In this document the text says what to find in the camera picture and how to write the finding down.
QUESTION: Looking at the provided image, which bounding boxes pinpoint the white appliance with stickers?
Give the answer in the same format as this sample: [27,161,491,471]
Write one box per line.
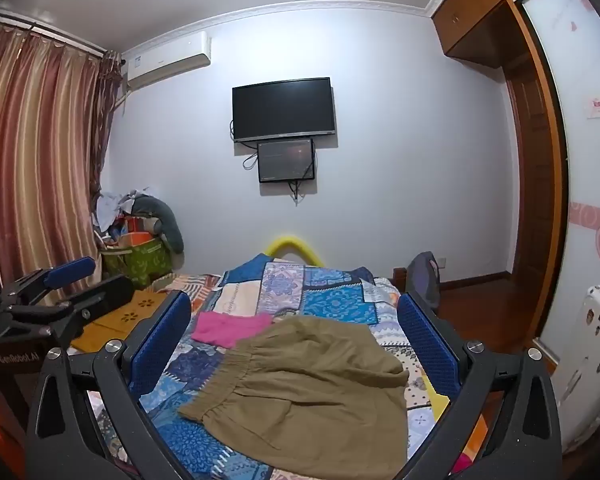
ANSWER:
[549,270,600,457]

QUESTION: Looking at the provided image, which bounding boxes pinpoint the khaki pants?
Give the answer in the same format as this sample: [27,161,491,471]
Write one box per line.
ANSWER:
[177,315,410,480]

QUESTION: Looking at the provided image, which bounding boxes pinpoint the white air conditioner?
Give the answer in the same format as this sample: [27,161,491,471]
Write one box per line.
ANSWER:
[121,31,212,92]

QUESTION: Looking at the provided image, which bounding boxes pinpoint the yellow wooden stool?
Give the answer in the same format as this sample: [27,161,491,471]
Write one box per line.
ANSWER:
[70,287,167,353]

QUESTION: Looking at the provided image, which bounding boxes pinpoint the patchwork printed blanket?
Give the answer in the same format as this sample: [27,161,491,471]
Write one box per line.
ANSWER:
[87,255,476,480]

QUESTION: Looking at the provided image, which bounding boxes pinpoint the orange yellow blanket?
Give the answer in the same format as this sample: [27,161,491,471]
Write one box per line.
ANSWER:
[427,380,491,476]

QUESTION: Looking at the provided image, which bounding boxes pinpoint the heap of white clothes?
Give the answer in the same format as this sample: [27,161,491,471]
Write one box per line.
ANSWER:
[94,187,152,241]

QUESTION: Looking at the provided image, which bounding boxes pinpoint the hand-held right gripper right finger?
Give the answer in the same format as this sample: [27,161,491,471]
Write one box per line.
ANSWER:
[396,292,563,480]

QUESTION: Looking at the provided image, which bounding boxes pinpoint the striped pink curtain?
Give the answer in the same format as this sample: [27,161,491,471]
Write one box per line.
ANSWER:
[0,22,123,321]

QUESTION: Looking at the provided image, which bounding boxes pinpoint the yellow foam tube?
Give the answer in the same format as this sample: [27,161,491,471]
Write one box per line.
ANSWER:
[265,234,327,266]

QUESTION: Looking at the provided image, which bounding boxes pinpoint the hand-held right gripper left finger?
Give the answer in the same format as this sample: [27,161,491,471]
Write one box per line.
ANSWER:
[25,290,201,480]

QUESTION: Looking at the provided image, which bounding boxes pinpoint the wooden overhead cabinet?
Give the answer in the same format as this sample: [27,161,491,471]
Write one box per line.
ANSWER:
[430,0,556,68]

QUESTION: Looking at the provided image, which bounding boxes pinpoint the green patterned box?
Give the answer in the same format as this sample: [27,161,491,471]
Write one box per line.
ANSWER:
[102,237,174,288]

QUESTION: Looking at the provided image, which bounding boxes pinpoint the small black wall monitor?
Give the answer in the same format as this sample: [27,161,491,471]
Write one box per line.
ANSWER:
[257,138,316,184]

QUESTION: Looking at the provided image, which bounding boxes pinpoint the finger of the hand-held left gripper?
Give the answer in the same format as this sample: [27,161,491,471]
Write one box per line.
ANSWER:
[2,274,136,348]
[0,256,97,311]

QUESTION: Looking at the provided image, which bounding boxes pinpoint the curtain rail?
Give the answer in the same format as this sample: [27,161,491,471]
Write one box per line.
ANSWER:
[0,7,110,57]

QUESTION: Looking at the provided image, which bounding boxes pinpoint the orange cloth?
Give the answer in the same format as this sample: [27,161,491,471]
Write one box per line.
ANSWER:
[0,377,31,480]

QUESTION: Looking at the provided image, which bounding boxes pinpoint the orange box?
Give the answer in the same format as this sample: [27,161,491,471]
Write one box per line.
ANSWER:
[112,215,157,247]

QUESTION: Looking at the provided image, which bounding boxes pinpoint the pink cloth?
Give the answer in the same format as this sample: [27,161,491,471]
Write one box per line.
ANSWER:
[190,311,275,350]

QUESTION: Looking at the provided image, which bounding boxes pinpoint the black wall television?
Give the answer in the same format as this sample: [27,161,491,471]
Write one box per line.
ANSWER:
[231,77,337,144]

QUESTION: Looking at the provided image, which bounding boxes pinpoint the grey backpack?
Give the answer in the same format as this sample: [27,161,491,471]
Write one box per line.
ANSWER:
[404,251,441,309]

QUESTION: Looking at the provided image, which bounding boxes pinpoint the frosted sliding door with hearts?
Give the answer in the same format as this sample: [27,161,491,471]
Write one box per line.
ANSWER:
[520,0,600,376]

